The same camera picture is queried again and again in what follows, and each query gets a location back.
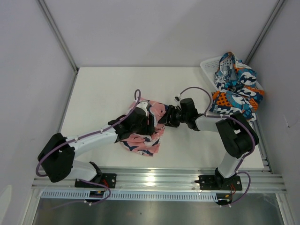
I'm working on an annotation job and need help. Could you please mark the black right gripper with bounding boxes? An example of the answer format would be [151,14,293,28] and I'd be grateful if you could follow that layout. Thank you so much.
[158,105,188,128]

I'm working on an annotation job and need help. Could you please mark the pink shark print shorts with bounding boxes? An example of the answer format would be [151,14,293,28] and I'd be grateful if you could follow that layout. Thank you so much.
[120,98,168,157]

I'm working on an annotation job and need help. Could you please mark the blue orange patterned shorts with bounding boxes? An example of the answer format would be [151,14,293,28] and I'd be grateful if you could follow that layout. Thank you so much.
[209,52,264,122]

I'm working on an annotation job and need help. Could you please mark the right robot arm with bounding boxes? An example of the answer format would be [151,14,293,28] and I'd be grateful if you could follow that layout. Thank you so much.
[158,98,259,190]

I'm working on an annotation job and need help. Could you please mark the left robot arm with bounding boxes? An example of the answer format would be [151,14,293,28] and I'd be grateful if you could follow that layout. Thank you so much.
[36,107,154,188]

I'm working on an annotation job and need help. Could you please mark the white plastic basket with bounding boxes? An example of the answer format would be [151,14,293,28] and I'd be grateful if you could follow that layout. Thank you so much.
[200,52,263,91]

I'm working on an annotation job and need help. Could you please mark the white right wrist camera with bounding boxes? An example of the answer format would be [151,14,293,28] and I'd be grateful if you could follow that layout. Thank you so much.
[174,94,181,102]

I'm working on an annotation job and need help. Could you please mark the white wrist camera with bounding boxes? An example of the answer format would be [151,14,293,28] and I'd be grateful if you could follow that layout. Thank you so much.
[136,101,149,117]
[174,94,181,102]

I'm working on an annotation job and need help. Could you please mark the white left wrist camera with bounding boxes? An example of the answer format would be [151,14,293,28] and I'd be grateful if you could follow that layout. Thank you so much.
[136,101,149,117]

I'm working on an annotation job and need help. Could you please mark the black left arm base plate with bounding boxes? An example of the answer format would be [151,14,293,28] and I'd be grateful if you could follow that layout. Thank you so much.
[75,173,117,188]

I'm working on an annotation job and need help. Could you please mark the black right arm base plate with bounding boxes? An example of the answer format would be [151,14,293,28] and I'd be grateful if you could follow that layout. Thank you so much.
[194,175,242,191]

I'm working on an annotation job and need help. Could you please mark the white slotted cable duct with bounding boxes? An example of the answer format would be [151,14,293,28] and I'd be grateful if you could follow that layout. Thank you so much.
[41,190,232,202]

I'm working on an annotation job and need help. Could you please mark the aluminium mounting rail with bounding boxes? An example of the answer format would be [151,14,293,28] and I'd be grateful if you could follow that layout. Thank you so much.
[31,166,287,194]

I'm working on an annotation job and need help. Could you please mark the left aluminium frame post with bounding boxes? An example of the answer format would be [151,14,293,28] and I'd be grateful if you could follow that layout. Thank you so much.
[36,0,79,73]

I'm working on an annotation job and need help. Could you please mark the aluminium frame post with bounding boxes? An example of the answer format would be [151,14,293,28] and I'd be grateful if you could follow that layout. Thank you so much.
[36,0,79,73]
[245,0,288,65]

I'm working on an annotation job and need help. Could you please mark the right aluminium frame post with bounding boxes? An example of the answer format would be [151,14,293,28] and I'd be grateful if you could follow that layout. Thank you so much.
[245,0,288,65]

